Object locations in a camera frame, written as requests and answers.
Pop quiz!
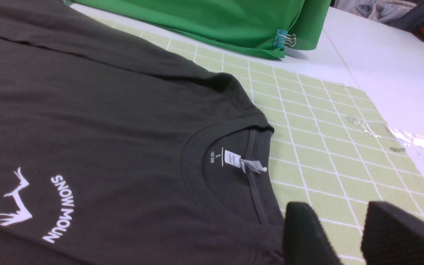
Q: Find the dark gray long-sleeved shirt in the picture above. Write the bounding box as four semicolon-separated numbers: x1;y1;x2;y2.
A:
0;0;285;265

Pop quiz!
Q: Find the green checkered table cloth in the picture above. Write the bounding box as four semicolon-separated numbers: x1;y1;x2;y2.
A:
92;15;424;265

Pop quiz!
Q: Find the green backdrop cloth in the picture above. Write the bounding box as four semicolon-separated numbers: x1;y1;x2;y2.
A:
77;0;331;59

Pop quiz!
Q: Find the teal binder clip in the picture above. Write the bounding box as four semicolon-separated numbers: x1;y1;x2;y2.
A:
273;29;297;49

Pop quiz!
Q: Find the clear tape strip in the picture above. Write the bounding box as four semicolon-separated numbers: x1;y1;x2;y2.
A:
346;116;424;153

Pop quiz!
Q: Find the gray crumpled cloth background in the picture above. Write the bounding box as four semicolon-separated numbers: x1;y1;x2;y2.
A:
332;0;417;25

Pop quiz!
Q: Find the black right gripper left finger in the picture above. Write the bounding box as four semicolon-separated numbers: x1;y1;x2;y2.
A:
283;202;342;265

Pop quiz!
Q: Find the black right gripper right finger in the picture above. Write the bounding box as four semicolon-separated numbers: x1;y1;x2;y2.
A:
361;201;424;265

